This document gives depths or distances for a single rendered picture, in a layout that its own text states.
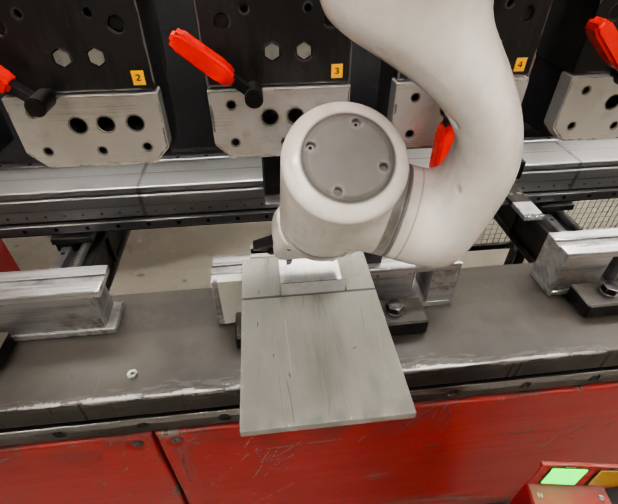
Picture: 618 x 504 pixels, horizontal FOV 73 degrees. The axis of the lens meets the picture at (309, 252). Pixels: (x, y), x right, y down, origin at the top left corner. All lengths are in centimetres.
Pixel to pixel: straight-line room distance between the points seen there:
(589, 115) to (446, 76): 40
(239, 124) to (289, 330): 25
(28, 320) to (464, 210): 65
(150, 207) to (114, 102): 42
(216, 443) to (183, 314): 22
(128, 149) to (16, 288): 32
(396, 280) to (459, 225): 38
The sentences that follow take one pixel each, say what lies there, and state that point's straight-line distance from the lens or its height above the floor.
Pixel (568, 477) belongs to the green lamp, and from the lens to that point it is 72.
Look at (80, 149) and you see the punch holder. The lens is 53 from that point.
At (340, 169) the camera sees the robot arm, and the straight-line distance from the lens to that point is 26.
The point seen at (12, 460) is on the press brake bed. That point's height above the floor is 74.
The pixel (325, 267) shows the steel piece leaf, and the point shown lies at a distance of 59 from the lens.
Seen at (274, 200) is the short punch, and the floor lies 109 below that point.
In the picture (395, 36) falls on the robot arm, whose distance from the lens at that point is 22.
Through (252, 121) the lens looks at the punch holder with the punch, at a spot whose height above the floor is 122.
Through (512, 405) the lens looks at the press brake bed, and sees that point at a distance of 84.
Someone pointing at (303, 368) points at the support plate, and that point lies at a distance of 48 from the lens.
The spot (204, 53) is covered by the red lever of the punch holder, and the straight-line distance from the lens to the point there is 43.
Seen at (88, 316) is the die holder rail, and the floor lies 92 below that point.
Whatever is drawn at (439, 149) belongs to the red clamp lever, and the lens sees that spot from 50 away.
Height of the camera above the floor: 140
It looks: 40 degrees down
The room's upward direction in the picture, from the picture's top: straight up
